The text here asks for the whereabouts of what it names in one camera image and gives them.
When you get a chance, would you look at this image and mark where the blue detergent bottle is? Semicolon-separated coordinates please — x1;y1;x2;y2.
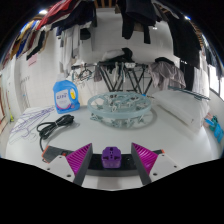
52;74;81;115

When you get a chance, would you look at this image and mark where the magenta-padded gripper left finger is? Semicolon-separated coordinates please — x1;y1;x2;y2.
44;143;94;187

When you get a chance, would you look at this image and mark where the teal clothes hanger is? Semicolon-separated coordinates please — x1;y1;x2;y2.
168;85;212;102

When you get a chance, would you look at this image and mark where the white pillow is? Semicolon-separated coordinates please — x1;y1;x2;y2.
151;88;211;134

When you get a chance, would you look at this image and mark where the black folding drying rack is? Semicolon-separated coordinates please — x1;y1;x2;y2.
71;61;158;94

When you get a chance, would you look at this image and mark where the round pale-blue peg hanger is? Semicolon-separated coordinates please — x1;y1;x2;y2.
87;91;154;128

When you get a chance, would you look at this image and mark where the grey garment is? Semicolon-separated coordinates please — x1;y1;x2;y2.
148;60;187;91

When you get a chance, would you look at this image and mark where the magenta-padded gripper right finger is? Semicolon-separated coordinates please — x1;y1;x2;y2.
130;142;183;186

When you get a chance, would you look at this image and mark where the row of hanging clothes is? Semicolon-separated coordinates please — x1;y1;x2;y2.
0;0;223;91

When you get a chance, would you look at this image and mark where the black power cable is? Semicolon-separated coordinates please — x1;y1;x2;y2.
36;114;76;153

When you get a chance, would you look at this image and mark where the pile of wire hangers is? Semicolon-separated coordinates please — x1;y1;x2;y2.
8;105;56;144

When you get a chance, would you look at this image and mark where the purple charger block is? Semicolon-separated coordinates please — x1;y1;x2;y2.
101;146;118;169

